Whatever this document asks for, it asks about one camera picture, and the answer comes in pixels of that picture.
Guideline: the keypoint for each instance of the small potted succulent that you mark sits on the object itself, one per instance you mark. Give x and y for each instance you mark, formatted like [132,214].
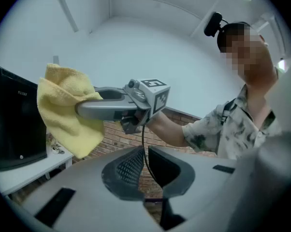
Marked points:
[57,149]

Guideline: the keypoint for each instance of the black head-worn camera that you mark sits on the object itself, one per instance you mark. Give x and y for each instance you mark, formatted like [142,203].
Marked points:
[212,25]

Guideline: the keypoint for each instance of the yellow cleaning cloth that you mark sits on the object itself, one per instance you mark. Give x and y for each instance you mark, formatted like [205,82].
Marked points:
[61,105]

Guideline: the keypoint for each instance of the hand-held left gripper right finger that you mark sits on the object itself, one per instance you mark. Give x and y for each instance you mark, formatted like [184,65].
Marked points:
[174,173]

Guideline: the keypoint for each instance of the white low table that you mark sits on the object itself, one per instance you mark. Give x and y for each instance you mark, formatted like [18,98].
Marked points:
[27,175]

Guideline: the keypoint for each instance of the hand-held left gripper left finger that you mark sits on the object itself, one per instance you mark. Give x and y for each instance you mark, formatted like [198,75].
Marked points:
[121,178]

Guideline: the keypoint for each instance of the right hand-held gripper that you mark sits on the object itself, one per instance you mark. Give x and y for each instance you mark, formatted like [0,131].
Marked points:
[157,98]

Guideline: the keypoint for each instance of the black box appliance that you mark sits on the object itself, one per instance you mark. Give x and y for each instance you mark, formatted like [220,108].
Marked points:
[15,120]

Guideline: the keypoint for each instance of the person's right forearm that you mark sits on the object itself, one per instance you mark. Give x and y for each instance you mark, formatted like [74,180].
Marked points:
[167,129]

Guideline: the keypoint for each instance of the person's patterned shirt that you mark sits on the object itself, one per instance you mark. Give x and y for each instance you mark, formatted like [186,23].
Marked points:
[237,134]

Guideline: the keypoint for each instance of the person's head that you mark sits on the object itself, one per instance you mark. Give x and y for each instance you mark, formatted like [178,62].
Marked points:
[251,57]

